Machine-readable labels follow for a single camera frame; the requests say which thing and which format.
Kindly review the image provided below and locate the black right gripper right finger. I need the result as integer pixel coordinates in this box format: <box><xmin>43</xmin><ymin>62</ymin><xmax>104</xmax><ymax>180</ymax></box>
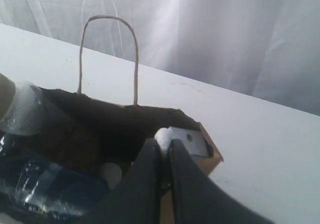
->
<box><xmin>169</xmin><ymin>139</ymin><xmax>273</xmax><ymax>224</ymax></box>

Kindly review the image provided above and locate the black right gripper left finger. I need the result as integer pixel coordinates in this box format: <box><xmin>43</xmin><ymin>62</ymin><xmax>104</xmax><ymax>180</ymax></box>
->
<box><xmin>79</xmin><ymin>138</ymin><xmax>161</xmax><ymax>224</ymax></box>

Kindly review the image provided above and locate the white printed snack pouch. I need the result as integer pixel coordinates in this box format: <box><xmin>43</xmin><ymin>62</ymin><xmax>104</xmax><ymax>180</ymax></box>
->
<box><xmin>168</xmin><ymin>127</ymin><xmax>209</xmax><ymax>158</ymax></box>

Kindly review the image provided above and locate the spaghetti packet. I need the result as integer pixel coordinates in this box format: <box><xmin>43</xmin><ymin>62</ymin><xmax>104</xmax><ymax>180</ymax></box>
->
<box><xmin>0</xmin><ymin>132</ymin><xmax>110</xmax><ymax>223</ymax></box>

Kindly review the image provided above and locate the clear nut jar gold lid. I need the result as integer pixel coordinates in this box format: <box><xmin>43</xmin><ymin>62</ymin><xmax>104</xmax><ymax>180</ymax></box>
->
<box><xmin>0</xmin><ymin>74</ymin><xmax>46</xmax><ymax>136</ymax></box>

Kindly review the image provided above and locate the brown paper shopping bag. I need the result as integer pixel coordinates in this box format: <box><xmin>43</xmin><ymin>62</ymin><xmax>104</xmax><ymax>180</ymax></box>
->
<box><xmin>37</xmin><ymin>15</ymin><xmax>224</xmax><ymax>224</ymax></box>

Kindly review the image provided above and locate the white backdrop curtain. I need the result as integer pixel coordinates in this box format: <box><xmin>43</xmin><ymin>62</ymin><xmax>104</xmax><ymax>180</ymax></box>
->
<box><xmin>0</xmin><ymin>0</ymin><xmax>320</xmax><ymax>115</ymax></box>

